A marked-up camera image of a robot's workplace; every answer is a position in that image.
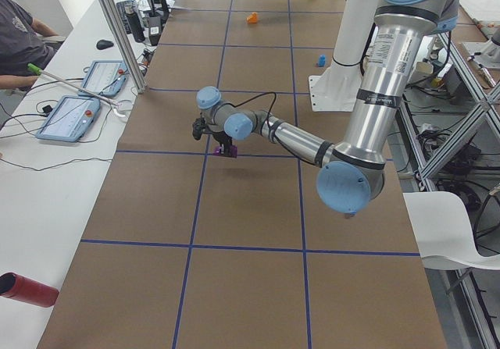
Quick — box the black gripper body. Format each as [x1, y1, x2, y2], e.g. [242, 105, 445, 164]
[207, 129, 230, 144]

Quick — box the purple trapezoid block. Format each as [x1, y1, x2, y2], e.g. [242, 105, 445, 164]
[213, 145, 238, 158]

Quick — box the orange trapezoid block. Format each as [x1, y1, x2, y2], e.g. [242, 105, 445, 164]
[246, 12, 259, 24]

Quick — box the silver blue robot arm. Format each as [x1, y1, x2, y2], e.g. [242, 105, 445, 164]
[192, 0, 459, 215]

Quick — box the far blue teach pendant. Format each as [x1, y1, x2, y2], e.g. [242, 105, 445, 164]
[81, 60, 128, 98]

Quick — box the blue teach pendant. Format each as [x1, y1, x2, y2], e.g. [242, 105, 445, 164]
[81, 60, 128, 98]
[35, 95, 101, 143]

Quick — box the black computer mouse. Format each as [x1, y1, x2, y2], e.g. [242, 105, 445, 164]
[95, 39, 114, 51]

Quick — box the near blue teach pendant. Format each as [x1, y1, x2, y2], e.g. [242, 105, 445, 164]
[35, 95, 101, 143]

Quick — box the black keyboard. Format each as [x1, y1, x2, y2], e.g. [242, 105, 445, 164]
[116, 0, 138, 34]

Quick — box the seated person grey shirt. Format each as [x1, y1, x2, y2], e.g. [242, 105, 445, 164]
[1, 0, 59, 91]

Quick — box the red cylinder tube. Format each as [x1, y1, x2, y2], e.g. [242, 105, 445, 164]
[1, 272, 59, 308]

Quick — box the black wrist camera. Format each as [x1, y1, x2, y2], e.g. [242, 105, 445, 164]
[192, 117, 209, 141]

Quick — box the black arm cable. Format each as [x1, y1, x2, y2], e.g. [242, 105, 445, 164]
[226, 91, 325, 166]

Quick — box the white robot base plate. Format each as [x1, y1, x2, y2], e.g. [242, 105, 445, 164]
[309, 72, 361, 112]

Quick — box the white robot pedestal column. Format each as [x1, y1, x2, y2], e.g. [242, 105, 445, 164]
[332, 0, 379, 67]

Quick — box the aluminium frame post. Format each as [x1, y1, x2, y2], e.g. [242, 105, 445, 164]
[98, 0, 145, 94]

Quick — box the grabber stick green handle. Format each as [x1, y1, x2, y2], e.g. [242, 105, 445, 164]
[27, 63, 126, 118]

